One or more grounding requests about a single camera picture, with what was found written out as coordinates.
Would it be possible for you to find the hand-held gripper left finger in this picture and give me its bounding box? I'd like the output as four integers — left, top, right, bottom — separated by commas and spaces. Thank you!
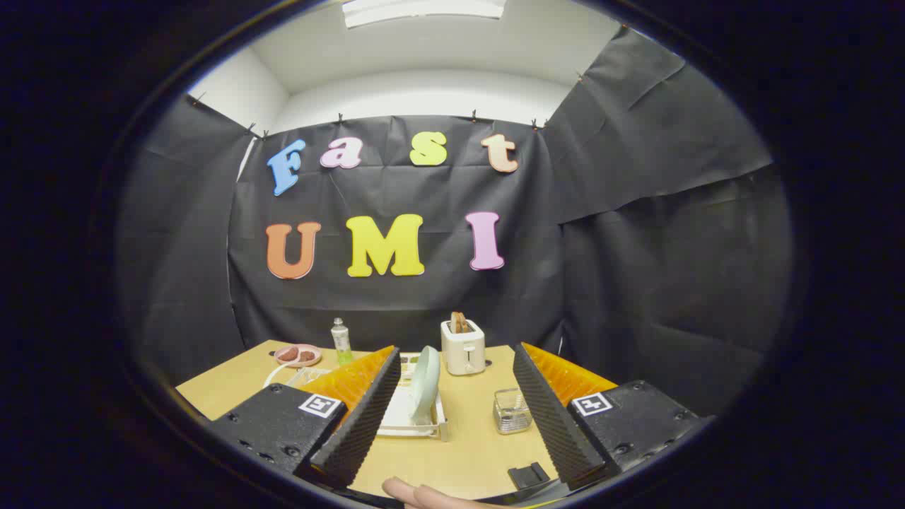
209, 345, 402, 490

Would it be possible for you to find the light green plate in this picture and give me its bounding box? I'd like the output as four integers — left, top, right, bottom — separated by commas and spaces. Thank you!
410, 346, 441, 426

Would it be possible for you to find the small pink plate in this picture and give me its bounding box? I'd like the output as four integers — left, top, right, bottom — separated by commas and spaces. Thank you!
274, 344, 323, 368

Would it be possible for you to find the white toaster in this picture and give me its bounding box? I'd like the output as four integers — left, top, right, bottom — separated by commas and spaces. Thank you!
440, 320, 487, 376

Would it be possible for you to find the clear plastic basket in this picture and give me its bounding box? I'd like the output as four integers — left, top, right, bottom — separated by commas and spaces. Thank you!
493, 388, 533, 435

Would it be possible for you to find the white wire dish rack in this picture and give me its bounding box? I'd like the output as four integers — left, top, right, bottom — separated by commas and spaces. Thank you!
265, 352, 450, 443

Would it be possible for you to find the black backdrop cloth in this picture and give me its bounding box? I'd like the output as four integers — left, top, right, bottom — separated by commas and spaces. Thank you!
117, 25, 793, 418

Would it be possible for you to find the small black clamp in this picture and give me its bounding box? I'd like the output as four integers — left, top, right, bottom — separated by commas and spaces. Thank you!
508, 462, 551, 490

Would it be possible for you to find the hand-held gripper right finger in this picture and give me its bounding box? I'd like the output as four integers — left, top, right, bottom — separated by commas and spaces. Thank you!
512, 342, 715, 491

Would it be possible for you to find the clear bottle with green liquid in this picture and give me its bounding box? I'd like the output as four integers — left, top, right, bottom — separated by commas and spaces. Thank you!
332, 317, 354, 366

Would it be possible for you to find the ceiling light panel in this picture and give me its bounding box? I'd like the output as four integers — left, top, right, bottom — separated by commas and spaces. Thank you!
343, 0, 507, 29

